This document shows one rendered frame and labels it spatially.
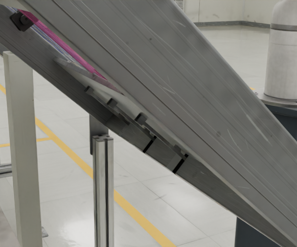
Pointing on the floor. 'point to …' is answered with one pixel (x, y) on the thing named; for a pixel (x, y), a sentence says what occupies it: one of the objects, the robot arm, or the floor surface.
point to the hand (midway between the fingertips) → (24, 17)
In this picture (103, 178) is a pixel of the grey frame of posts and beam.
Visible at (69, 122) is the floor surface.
